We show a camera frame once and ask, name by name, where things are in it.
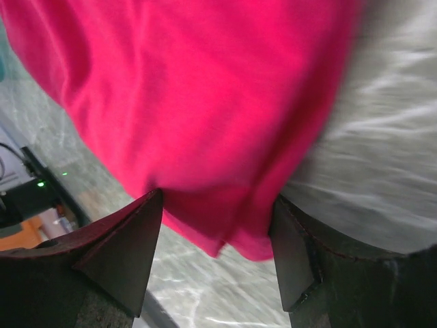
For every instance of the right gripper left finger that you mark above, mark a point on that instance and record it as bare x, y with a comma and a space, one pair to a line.
93, 277

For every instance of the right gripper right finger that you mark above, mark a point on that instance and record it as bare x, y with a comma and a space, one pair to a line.
328, 279

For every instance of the pink t-shirt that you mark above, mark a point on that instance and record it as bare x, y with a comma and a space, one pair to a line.
213, 102

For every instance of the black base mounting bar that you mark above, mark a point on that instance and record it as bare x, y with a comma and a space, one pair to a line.
41, 192

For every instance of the teal transparent plastic bin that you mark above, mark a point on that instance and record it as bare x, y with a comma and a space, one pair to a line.
3, 52

